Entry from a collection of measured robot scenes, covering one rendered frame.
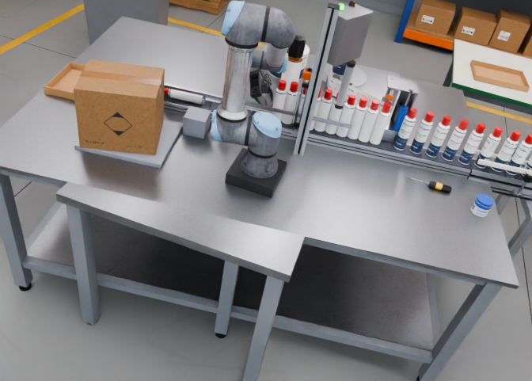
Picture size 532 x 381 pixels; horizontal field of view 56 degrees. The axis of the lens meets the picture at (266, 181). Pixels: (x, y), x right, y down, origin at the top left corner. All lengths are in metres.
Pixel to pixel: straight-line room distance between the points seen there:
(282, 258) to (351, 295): 0.84
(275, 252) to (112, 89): 0.85
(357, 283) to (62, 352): 1.42
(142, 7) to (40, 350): 2.68
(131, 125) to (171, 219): 0.42
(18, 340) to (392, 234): 1.70
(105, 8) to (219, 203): 2.67
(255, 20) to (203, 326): 1.50
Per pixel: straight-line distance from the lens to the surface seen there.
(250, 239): 1.79
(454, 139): 2.35
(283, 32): 1.70
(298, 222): 1.89
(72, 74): 2.66
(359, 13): 1.99
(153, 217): 1.84
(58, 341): 2.55
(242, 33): 1.70
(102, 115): 2.01
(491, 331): 3.04
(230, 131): 1.87
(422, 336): 2.53
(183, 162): 2.08
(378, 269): 2.69
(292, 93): 2.22
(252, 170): 1.96
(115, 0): 4.24
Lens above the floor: 2.13
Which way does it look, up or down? 39 degrees down
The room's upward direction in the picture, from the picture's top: 11 degrees clockwise
